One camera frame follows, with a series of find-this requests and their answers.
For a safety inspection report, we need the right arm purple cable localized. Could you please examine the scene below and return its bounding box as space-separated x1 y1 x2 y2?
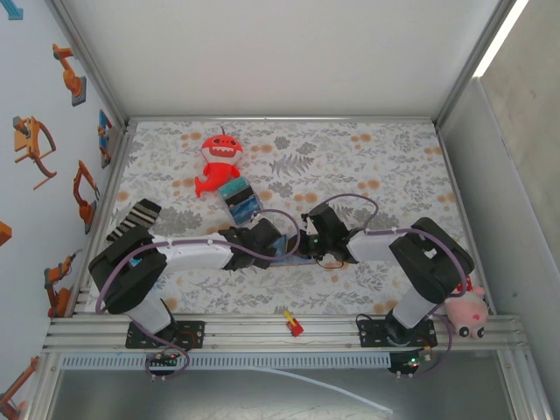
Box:
323 192 468 380

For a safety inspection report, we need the aluminium frame long rail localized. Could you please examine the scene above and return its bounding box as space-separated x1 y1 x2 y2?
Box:
41 312 530 354

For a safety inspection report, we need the dark credit card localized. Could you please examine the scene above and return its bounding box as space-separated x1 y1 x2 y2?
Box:
225 186 256 207

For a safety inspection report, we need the aluminium frame thin rail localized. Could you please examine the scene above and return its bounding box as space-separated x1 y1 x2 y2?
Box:
125 115 439 124

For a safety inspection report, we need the pink plush toy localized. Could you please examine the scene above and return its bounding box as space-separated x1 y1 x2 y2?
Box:
444 283 490 340

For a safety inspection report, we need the floral patterned tablecloth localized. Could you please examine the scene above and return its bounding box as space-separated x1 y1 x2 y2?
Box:
89 120 487 316

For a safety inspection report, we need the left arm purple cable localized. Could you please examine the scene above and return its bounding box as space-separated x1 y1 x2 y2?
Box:
94 207 302 382

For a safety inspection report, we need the white slotted cable duct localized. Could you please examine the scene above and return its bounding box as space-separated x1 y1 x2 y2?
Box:
60 353 392 369

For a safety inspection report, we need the black white striped sock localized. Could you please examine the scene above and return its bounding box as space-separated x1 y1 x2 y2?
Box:
106 199 162 242

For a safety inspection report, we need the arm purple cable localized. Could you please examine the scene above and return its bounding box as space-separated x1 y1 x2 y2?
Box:
94 207 302 382
323 192 468 380

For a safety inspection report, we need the aluminium frame post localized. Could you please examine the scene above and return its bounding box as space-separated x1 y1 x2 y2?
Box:
45 0 130 128
435 0 520 128

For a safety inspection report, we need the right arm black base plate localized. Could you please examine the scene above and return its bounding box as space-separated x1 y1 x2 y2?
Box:
356 312 438 349

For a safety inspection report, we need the red shark plush toy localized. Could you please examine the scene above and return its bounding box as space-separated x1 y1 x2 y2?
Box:
193 125 242 199

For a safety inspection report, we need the aluminium frame side rail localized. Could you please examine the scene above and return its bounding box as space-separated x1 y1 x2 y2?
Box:
72 124 137 316

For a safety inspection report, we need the orange robot claw wall sticker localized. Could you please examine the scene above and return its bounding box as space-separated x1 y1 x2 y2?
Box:
11 115 59 192

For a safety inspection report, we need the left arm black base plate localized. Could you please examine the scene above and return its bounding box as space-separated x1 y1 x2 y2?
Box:
125 320 206 350

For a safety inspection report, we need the teal credit card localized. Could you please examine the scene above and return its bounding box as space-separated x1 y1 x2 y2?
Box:
218 178 247 198

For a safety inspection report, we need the white plastic tube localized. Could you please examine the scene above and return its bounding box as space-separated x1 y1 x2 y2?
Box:
244 366 394 415

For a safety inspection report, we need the blue orange gantry wall sticker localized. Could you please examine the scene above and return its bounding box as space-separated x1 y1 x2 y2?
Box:
96 109 115 170

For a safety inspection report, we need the small red yellow toy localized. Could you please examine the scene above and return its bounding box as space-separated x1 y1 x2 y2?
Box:
283 310 305 337

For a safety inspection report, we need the white light strip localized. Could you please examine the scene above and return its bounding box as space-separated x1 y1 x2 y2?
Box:
472 0 533 81

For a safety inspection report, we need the blue card stack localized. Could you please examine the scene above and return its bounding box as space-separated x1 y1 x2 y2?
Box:
217 175 265 227

